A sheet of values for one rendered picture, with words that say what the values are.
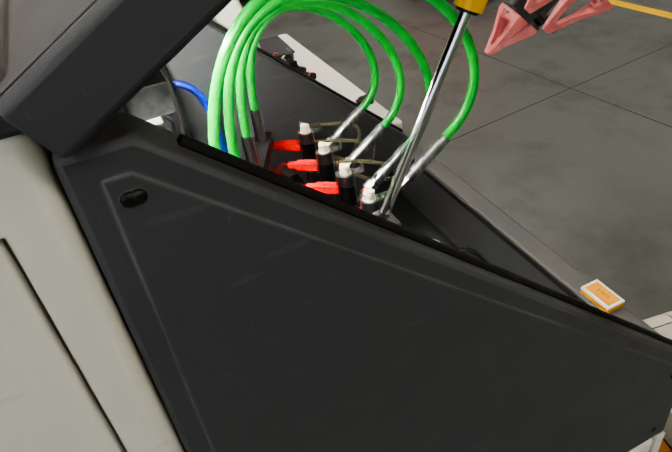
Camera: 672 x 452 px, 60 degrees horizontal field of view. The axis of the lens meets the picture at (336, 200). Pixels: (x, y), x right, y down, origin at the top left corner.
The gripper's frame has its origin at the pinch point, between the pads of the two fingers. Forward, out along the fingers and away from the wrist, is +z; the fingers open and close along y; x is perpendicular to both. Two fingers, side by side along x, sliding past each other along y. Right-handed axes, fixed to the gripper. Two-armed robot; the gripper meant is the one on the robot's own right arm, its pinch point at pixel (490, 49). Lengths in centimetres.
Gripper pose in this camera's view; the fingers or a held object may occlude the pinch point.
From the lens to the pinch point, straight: 100.5
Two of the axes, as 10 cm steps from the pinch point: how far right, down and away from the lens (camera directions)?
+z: -6.2, 7.1, 3.4
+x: 1.9, 5.5, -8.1
